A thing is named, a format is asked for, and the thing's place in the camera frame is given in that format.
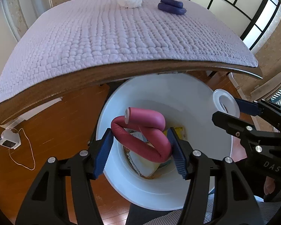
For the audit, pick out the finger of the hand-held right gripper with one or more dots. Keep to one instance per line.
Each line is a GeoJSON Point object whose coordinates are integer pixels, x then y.
{"type": "Point", "coordinates": [234, 124]}
{"type": "Point", "coordinates": [247, 106]}

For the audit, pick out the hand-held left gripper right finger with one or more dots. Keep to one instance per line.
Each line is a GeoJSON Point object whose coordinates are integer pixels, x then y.
{"type": "Point", "coordinates": [178, 154]}

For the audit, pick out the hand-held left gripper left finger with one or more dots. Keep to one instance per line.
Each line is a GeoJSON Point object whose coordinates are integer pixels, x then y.
{"type": "Point", "coordinates": [103, 154]}

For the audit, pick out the yellow cloth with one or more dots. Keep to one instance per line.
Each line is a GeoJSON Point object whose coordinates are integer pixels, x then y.
{"type": "Point", "coordinates": [178, 131]}

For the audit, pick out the pink foam roller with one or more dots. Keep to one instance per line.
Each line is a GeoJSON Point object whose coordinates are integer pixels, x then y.
{"type": "Point", "coordinates": [142, 117]}

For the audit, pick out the white plastic bin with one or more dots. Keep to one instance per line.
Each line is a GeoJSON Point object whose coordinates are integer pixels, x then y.
{"type": "Point", "coordinates": [178, 98]}

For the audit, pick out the person's right hand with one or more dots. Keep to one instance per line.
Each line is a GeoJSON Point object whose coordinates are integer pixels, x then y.
{"type": "Point", "coordinates": [269, 186]}

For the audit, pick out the white pleated paper liner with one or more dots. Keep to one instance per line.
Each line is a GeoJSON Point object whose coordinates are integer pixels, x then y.
{"type": "Point", "coordinates": [140, 164]}

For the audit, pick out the wooden table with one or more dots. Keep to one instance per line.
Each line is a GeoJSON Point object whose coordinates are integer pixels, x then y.
{"type": "Point", "coordinates": [60, 86]}

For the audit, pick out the white floor device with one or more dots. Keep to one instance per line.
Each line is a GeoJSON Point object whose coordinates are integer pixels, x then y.
{"type": "Point", "coordinates": [8, 140]}

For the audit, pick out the black framed sliding screen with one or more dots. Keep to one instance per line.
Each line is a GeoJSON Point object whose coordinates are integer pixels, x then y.
{"type": "Point", "coordinates": [224, 4]}

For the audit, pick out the lavender quilted blanket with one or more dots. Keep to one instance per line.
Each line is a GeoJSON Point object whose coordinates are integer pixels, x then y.
{"type": "Point", "coordinates": [107, 39]}

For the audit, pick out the purple foam roller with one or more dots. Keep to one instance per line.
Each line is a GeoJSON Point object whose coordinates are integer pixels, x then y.
{"type": "Point", "coordinates": [171, 8]}

